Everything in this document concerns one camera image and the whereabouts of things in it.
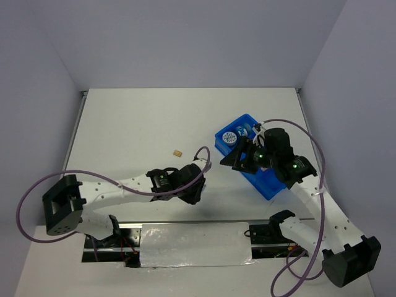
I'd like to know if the silver foil sheet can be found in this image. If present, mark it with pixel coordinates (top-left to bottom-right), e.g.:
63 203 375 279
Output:
139 222 254 268

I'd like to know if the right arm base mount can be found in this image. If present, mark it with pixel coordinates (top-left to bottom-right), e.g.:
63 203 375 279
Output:
244 224 303 259

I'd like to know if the blue compartment tray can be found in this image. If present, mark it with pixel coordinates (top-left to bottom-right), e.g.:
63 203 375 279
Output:
215 114 286 200

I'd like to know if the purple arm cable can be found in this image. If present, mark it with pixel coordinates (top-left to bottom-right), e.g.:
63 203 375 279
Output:
15 145 212 245
253 119 327 297

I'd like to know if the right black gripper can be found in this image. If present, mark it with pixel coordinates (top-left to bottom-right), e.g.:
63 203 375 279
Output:
220 134 277 174

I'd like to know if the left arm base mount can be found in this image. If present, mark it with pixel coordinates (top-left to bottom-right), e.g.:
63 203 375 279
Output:
81 224 142 268

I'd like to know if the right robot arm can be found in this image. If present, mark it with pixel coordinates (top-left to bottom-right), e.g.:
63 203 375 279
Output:
220 128 381 288

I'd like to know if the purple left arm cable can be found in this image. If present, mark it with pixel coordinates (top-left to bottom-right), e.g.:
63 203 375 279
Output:
15 145 212 245

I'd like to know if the tan small eraser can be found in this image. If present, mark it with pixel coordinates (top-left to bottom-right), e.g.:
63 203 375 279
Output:
173 150 182 157

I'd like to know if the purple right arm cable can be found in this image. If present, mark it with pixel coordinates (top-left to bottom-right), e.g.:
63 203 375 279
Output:
253 119 327 297

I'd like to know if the blue patterned jar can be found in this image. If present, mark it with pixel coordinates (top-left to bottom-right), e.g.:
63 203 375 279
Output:
235 123 252 137
222 131 238 147

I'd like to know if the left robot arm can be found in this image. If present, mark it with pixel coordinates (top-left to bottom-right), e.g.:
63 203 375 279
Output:
42 159 205 247

